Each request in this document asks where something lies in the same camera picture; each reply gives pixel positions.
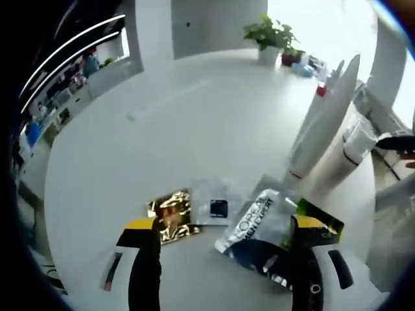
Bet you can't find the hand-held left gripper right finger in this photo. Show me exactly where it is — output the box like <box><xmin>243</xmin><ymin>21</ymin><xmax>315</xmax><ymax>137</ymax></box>
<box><xmin>288</xmin><ymin>213</ymin><xmax>355</xmax><ymax>311</ymax></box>

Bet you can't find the blue bin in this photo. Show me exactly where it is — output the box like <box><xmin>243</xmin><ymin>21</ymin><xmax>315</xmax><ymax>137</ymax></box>
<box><xmin>25</xmin><ymin>124</ymin><xmax>43</xmax><ymax>150</ymax></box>

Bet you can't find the large clear-capped skincare bottle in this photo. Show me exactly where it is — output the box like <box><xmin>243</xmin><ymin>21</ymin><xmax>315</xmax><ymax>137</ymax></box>
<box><xmin>309</xmin><ymin>111</ymin><xmax>379</xmax><ymax>190</ymax></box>

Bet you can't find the grey window sill grille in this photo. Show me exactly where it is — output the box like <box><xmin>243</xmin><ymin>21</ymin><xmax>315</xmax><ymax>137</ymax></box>
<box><xmin>353</xmin><ymin>80</ymin><xmax>412</xmax><ymax>133</ymax></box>

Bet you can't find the silver black skincare sachet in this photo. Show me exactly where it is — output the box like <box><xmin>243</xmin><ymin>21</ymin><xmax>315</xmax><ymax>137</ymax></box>
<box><xmin>213</xmin><ymin>174</ymin><xmax>304</xmax><ymax>294</ymax></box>

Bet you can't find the gold skincare sachet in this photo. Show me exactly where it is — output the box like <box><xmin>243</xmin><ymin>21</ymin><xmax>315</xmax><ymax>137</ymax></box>
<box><xmin>146</xmin><ymin>189</ymin><xmax>204</xmax><ymax>246</ymax></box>

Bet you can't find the clear skincare sachet dark square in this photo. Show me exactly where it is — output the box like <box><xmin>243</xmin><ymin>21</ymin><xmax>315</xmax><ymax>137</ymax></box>
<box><xmin>190</xmin><ymin>176</ymin><xmax>243</xmax><ymax>227</ymax></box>

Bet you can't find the green plant white pot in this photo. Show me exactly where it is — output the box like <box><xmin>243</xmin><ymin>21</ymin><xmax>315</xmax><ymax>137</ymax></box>
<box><xmin>242</xmin><ymin>12</ymin><xmax>302</xmax><ymax>65</ymax></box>

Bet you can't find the white skincare tube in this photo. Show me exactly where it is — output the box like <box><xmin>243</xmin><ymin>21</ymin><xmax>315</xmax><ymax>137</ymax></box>
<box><xmin>287</xmin><ymin>53</ymin><xmax>361</xmax><ymax>179</ymax></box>

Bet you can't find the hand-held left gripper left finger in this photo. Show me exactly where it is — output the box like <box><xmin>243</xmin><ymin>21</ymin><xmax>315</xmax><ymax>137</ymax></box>
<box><xmin>97</xmin><ymin>216</ymin><xmax>163</xmax><ymax>311</ymax></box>

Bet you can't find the dark desk clutter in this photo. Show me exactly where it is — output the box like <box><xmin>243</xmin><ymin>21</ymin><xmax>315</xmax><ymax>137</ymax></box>
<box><xmin>309</xmin><ymin>53</ymin><xmax>337</xmax><ymax>85</ymax></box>

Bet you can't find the person's right hand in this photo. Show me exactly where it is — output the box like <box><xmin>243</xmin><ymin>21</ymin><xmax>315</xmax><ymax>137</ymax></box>
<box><xmin>397</xmin><ymin>150</ymin><xmax>415</xmax><ymax>170</ymax></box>

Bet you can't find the long white office counter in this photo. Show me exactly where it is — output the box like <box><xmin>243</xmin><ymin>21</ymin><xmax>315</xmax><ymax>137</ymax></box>
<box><xmin>86</xmin><ymin>58</ymin><xmax>145</xmax><ymax>100</ymax></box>

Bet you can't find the blue packet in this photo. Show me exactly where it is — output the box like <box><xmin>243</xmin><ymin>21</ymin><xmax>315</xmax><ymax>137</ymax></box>
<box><xmin>290</xmin><ymin>61</ymin><xmax>317</xmax><ymax>79</ymax></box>

